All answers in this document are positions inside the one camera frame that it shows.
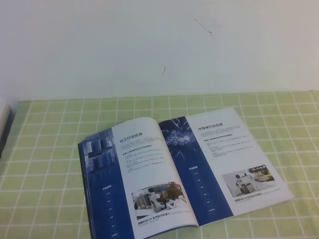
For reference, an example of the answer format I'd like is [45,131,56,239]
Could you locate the blue robot brochure book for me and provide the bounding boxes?
[78,108,293,239]

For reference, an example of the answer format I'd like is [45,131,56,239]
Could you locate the green checked tablecloth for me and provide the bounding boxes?
[0,91,319,239]

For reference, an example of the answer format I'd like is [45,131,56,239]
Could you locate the white box at left edge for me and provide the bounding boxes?
[0,98,13,154]

